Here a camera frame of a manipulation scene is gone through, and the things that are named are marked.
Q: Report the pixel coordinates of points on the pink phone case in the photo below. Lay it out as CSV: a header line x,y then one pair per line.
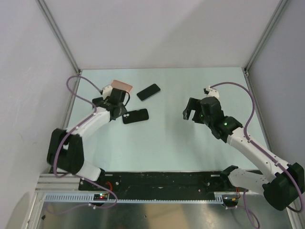
x,y
121,85

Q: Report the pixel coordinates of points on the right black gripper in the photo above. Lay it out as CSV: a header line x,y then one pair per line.
x,y
193,104

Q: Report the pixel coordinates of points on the left aluminium frame post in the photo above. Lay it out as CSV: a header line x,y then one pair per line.
x,y
58,34

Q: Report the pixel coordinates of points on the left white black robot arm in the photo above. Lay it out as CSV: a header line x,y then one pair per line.
x,y
66,150

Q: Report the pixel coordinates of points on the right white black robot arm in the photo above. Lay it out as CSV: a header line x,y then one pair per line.
x,y
279,182

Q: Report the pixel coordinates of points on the black phone case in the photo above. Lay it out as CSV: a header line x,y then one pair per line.
x,y
135,116

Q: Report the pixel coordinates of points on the aluminium front rail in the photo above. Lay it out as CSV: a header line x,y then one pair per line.
x,y
48,182

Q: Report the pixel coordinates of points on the right aluminium frame post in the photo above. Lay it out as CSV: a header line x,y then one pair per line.
x,y
274,20

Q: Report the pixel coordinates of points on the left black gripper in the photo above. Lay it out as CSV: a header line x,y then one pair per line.
x,y
123,110

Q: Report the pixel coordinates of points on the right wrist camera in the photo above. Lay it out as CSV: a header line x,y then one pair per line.
x,y
211,92

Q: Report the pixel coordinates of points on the aluminium frame post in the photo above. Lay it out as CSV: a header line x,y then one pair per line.
x,y
274,20
58,34

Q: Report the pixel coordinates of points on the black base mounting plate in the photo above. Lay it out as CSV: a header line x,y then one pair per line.
x,y
161,186

